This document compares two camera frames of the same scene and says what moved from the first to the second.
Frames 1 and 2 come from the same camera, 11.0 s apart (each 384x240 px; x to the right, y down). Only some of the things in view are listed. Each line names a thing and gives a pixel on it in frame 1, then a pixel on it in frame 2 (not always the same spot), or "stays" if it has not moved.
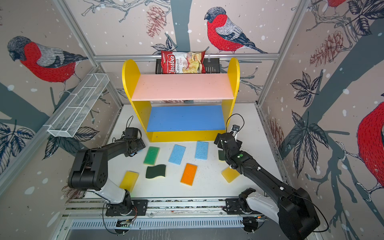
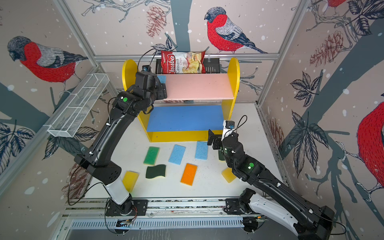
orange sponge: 189,174 stays
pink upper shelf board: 186,86 stays
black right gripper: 218,136 to 211,138
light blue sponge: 201,150 stays
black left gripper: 141,145 to 162,90
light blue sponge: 176,155 stays
